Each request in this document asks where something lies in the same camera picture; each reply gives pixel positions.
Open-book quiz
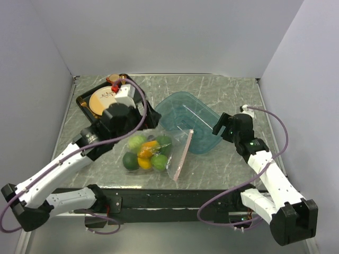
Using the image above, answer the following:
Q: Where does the large green cabbage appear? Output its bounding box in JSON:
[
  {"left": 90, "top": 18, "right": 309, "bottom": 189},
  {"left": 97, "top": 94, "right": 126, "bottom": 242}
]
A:
[{"left": 128, "top": 135, "right": 147, "bottom": 150}]

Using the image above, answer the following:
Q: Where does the dark green avocado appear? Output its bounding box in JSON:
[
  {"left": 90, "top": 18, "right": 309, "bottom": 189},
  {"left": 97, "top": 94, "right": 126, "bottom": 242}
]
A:
[{"left": 122, "top": 152, "right": 139, "bottom": 171}]

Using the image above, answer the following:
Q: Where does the yellow green mango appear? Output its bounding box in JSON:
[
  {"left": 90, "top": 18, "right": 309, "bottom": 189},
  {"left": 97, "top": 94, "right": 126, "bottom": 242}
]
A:
[{"left": 137, "top": 140, "right": 160, "bottom": 159}]

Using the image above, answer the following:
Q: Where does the yellow lemon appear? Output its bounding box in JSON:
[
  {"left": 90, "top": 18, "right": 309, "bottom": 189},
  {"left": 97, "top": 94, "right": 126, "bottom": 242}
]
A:
[{"left": 137, "top": 157, "right": 152, "bottom": 170}]

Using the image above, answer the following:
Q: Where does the clear zip top bag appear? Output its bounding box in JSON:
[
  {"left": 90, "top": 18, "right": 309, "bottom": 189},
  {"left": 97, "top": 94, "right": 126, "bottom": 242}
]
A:
[{"left": 122, "top": 129, "right": 193, "bottom": 182}]

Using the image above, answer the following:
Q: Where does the green bell pepper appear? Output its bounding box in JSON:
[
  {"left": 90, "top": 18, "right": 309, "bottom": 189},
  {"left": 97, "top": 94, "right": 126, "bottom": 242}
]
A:
[{"left": 156, "top": 135, "right": 172, "bottom": 156}]

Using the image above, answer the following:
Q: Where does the small green cabbage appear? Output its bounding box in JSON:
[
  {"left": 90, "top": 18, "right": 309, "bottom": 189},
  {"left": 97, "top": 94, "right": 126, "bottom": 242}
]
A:
[{"left": 151, "top": 154, "right": 168, "bottom": 171}]

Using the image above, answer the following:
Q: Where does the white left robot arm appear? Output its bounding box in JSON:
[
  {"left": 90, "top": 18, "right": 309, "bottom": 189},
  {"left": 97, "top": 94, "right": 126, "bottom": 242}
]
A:
[{"left": 1, "top": 103, "right": 161, "bottom": 232}]

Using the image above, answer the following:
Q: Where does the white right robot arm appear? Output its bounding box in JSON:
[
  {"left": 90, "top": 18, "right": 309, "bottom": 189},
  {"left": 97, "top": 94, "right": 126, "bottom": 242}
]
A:
[{"left": 212, "top": 109, "right": 318, "bottom": 246}]

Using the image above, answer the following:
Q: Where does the cream orange plate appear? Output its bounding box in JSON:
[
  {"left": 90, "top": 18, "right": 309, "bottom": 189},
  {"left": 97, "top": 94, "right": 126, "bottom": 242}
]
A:
[{"left": 89, "top": 86, "right": 116, "bottom": 116}]

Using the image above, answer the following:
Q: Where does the teal plastic tray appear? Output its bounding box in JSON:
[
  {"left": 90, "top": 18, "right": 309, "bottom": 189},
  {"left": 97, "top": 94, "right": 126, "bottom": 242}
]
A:
[{"left": 155, "top": 92, "right": 222, "bottom": 155}]

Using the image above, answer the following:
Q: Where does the gold fork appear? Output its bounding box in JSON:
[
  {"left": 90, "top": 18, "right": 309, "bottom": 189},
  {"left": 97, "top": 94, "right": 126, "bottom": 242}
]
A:
[{"left": 79, "top": 98, "right": 97, "bottom": 119}]

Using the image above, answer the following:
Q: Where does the black serving tray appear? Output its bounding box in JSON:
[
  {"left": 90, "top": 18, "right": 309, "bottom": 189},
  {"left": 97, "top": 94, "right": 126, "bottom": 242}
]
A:
[{"left": 76, "top": 74, "right": 142, "bottom": 124}]

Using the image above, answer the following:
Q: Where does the orange ceramic cup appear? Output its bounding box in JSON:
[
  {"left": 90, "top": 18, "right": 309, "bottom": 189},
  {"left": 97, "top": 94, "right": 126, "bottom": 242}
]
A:
[{"left": 106, "top": 74, "right": 120, "bottom": 84}]

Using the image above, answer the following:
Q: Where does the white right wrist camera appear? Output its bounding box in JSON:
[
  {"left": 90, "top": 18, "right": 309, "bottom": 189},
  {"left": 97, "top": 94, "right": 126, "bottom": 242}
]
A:
[{"left": 239, "top": 104, "right": 256, "bottom": 119}]

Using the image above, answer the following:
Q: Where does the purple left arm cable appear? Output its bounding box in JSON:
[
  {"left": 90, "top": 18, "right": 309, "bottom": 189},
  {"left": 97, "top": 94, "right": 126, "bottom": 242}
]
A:
[{"left": 0, "top": 78, "right": 148, "bottom": 235}]

